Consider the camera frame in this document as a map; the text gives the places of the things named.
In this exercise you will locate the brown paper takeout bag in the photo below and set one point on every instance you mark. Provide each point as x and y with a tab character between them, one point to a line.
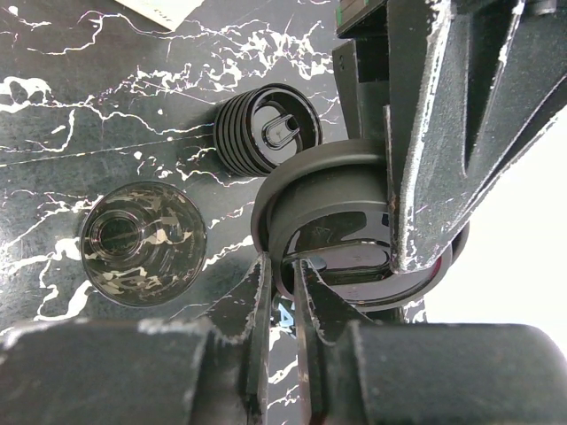
169	14

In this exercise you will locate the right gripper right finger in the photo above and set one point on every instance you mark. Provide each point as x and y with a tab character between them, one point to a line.
353	370

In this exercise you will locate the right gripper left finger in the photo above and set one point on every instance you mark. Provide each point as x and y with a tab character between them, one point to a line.
210	370

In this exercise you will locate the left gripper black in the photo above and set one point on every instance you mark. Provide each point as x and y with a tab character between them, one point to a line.
469	87

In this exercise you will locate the black plastic cup lid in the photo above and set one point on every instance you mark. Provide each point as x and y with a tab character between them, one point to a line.
329	205

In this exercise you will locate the black ribbed cup with lid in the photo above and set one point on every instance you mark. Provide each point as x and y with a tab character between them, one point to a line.
258	130

